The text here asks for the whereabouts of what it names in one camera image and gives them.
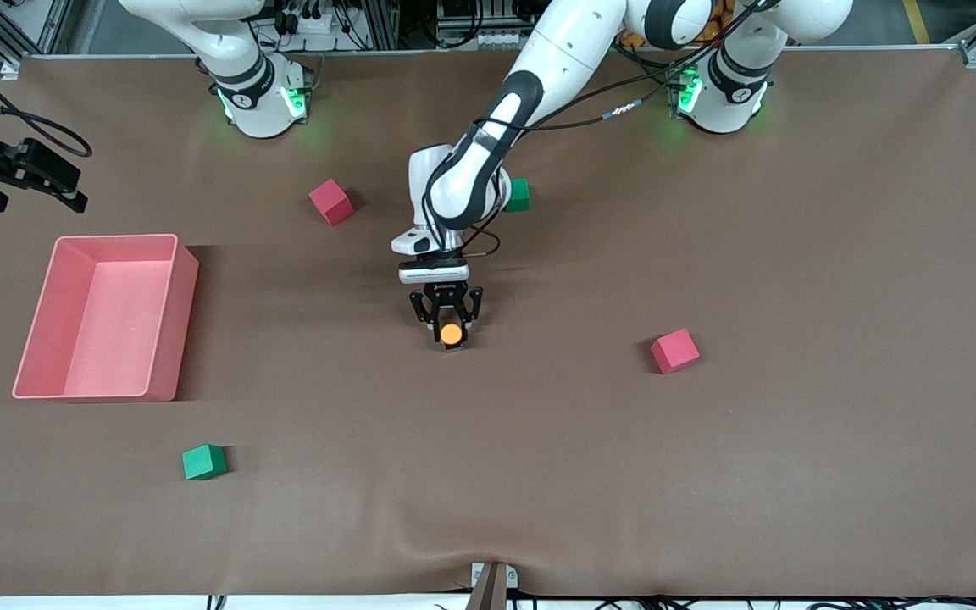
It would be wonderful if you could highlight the brown table mat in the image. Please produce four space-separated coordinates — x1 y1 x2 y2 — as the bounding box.
0 47 976 599

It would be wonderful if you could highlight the metal table clamp bracket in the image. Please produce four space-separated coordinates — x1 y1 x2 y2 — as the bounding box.
469 561 520 610

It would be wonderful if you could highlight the red foam cube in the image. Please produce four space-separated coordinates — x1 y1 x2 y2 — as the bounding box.
650 328 702 375
308 178 355 227

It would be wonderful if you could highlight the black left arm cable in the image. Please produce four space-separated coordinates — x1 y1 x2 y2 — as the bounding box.
420 0 762 259

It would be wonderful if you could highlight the pink plastic bin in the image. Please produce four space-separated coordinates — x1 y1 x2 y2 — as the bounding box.
12 233 200 402

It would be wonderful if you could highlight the white power strip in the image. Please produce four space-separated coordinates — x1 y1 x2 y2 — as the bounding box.
285 10 336 36

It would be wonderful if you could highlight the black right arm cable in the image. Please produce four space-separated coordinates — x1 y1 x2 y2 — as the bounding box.
0 42 94 160

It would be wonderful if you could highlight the pile of orange items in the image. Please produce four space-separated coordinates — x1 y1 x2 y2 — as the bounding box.
621 15 724 48

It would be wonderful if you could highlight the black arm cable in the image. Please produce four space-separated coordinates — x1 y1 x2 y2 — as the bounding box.
420 0 762 259
0 42 94 160

